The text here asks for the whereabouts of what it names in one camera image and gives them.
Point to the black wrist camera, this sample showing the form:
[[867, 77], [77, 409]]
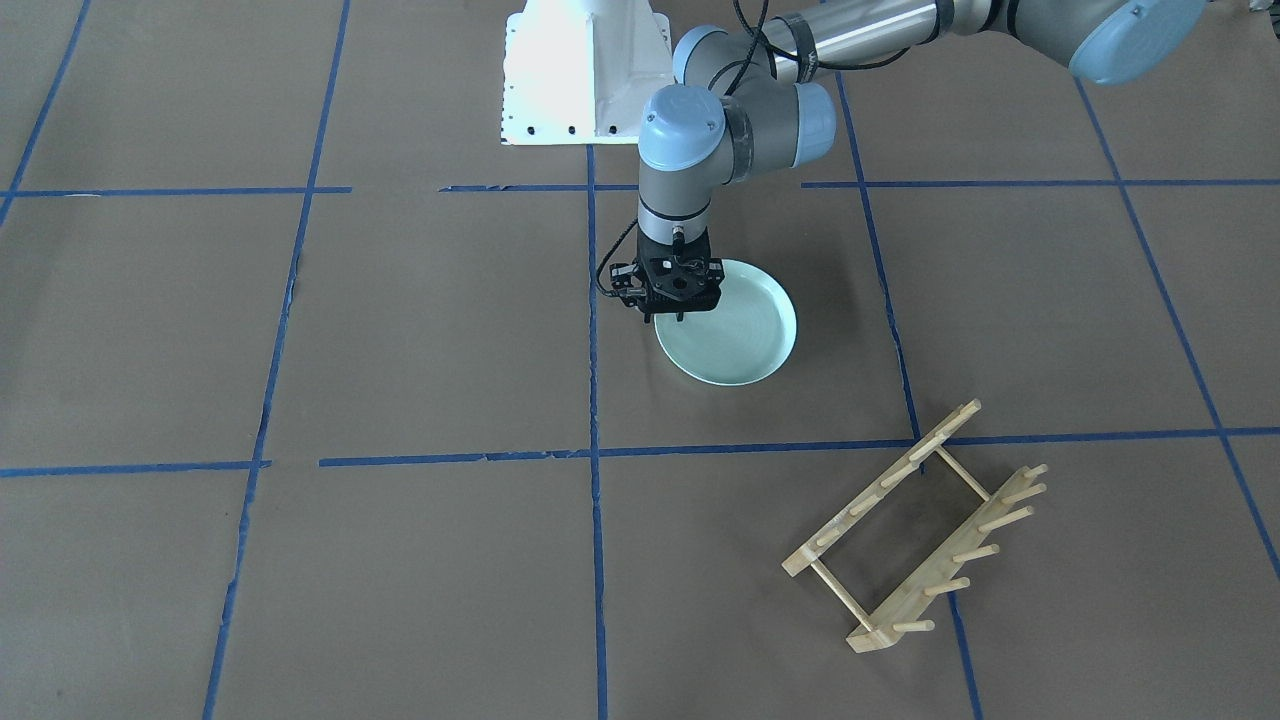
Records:
[[627, 283]]

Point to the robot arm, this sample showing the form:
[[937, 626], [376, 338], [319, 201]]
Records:
[[749, 102]]

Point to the wooden dish rack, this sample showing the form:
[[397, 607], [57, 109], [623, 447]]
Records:
[[903, 541]]

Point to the light green ceramic plate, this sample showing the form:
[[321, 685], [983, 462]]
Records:
[[749, 335]]

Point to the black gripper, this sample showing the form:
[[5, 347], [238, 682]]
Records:
[[627, 283]]

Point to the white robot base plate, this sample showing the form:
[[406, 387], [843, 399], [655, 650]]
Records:
[[582, 71]]

